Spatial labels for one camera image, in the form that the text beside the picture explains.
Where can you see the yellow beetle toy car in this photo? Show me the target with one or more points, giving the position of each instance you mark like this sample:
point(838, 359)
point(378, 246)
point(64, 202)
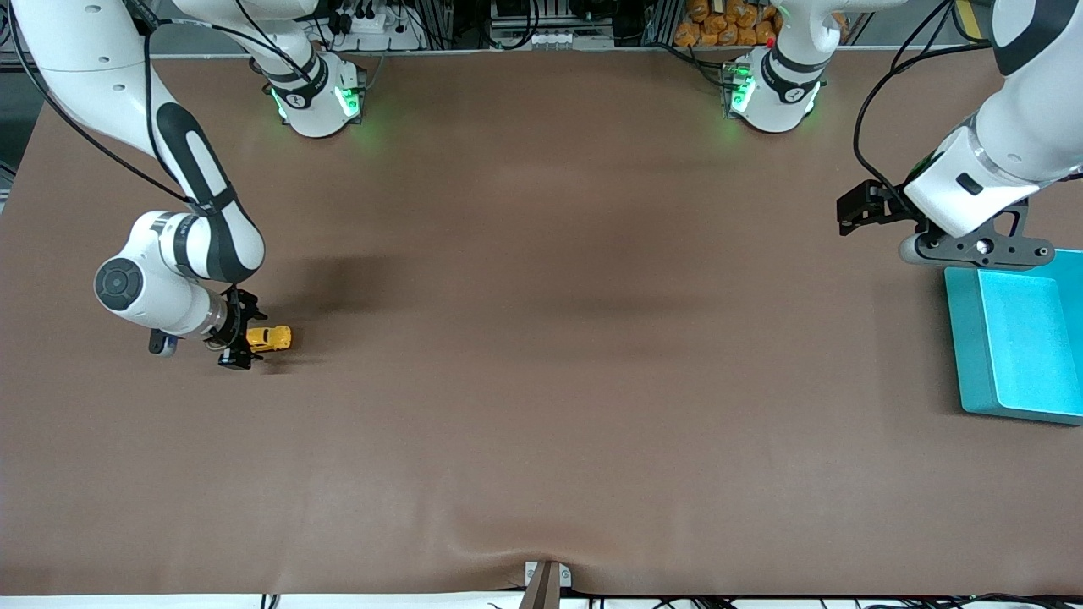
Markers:
point(272, 338)

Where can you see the pile of orange packets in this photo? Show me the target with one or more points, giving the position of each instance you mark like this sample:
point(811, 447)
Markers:
point(719, 25)

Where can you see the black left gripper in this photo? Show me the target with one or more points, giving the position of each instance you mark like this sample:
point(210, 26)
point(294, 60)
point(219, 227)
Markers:
point(882, 207)

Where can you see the white power strip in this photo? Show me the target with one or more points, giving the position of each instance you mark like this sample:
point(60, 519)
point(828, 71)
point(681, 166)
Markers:
point(372, 25)

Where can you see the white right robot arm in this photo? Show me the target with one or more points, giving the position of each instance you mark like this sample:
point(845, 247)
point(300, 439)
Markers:
point(101, 76)

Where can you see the brown table mat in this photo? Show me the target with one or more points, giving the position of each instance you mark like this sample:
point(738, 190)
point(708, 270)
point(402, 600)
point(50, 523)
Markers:
point(541, 338)

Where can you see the teal plastic bin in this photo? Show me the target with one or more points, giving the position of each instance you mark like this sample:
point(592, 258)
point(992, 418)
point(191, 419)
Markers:
point(1015, 355)

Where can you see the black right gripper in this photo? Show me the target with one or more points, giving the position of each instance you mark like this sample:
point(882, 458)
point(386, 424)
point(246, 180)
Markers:
point(236, 326)

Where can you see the metal table clamp bracket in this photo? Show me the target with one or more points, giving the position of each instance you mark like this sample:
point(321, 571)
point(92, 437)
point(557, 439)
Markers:
point(546, 588)

